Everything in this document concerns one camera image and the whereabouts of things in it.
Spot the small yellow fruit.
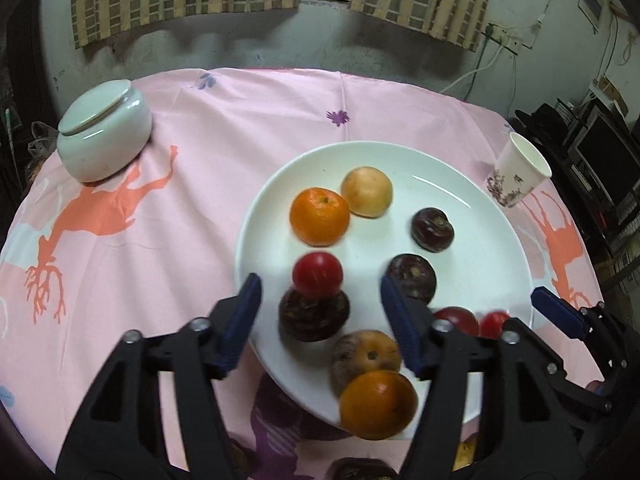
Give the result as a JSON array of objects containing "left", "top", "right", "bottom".
[{"left": 452, "top": 435, "right": 478, "bottom": 472}]

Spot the pink printed tablecloth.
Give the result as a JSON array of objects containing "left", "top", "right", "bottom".
[{"left": 0, "top": 66, "right": 608, "bottom": 480}]

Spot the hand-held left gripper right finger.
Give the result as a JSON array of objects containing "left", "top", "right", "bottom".
[{"left": 380, "top": 274, "right": 583, "bottom": 480}]

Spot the brownish yellow round fruit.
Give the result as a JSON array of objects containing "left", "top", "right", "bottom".
[{"left": 330, "top": 330, "right": 403, "bottom": 396}]

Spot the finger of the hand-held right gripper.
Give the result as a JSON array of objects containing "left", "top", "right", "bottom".
[
  {"left": 531, "top": 286, "right": 628, "bottom": 376},
  {"left": 562, "top": 372, "right": 617, "bottom": 413}
]

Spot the black hat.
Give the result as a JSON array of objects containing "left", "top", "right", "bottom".
[{"left": 515, "top": 104, "right": 576, "bottom": 143}]

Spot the clear plastic bag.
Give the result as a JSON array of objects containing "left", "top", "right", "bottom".
[{"left": 27, "top": 121, "right": 60, "bottom": 161}]

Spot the pale yellow round fruit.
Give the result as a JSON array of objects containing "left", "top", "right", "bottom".
[{"left": 341, "top": 166, "right": 394, "bottom": 219}]

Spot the white cable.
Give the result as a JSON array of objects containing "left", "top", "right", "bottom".
[{"left": 439, "top": 42, "right": 507, "bottom": 95}]

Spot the computer monitor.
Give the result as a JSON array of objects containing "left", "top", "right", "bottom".
[{"left": 575, "top": 115, "right": 640, "bottom": 196}]

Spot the white framed wall notice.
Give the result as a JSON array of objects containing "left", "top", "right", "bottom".
[{"left": 579, "top": 0, "right": 607, "bottom": 28}]

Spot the orange yellow tomato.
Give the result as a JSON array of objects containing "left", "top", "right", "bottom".
[{"left": 339, "top": 370, "right": 419, "bottom": 441}]

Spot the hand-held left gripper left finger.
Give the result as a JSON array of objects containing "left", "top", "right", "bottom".
[{"left": 57, "top": 272, "right": 263, "bottom": 480}]

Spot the dark red plum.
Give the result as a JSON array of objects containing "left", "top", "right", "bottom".
[{"left": 432, "top": 306, "right": 480, "bottom": 337}]

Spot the white lidded ceramic jar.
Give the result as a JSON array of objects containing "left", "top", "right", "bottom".
[{"left": 56, "top": 80, "right": 153, "bottom": 183}]

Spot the red cherry tomato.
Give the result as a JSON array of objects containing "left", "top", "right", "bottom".
[
  {"left": 479, "top": 311, "right": 512, "bottom": 339},
  {"left": 292, "top": 252, "right": 345, "bottom": 298}
]

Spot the white oval plate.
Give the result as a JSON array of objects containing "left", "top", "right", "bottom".
[{"left": 234, "top": 141, "right": 535, "bottom": 428}]

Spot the small orange mandarin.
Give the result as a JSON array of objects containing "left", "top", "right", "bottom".
[{"left": 289, "top": 186, "right": 351, "bottom": 247}]

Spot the floral paper cup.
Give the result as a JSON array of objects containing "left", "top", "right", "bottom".
[{"left": 486, "top": 132, "right": 553, "bottom": 208}]

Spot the white wall socket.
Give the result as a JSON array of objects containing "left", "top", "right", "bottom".
[{"left": 486, "top": 22, "right": 535, "bottom": 53}]

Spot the large dark water chestnut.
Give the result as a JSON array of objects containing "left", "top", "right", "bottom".
[{"left": 278, "top": 287, "right": 351, "bottom": 343}]

